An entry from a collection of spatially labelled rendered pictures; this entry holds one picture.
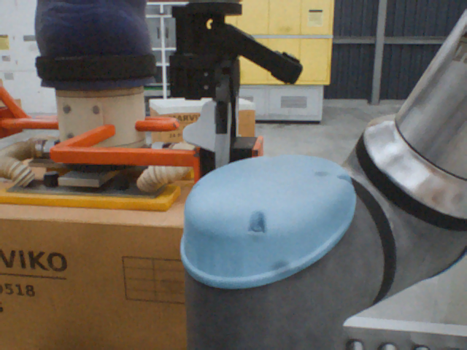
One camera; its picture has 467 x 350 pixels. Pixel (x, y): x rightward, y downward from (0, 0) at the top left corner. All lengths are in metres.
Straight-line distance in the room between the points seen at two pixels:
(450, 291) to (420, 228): 1.78
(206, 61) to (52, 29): 0.36
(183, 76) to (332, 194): 0.34
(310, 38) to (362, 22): 3.58
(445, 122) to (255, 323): 0.18
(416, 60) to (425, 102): 11.59
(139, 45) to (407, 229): 0.63
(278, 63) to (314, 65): 7.56
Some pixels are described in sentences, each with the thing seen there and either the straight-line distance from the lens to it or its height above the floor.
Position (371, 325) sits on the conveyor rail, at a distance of 1.38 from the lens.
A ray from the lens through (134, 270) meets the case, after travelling 0.78.
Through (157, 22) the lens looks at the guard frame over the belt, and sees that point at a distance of 8.22.
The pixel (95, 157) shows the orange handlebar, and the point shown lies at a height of 1.20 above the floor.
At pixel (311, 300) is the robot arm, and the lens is 0.28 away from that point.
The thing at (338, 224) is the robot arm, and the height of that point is 1.25.
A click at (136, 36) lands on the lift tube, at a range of 0.84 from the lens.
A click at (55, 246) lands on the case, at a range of 0.82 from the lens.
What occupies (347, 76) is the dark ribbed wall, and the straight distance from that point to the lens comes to 11.51.
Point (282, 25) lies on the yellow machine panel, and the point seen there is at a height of 1.73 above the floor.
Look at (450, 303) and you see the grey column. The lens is 2.15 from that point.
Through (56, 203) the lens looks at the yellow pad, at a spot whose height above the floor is 1.08.
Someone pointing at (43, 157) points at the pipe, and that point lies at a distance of 1.00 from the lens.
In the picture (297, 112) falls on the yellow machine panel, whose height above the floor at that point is 0.21.
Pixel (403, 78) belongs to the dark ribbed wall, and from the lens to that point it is 11.86.
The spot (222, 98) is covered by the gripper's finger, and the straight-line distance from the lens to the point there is 0.54.
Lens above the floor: 1.35
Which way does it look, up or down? 16 degrees down
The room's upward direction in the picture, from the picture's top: straight up
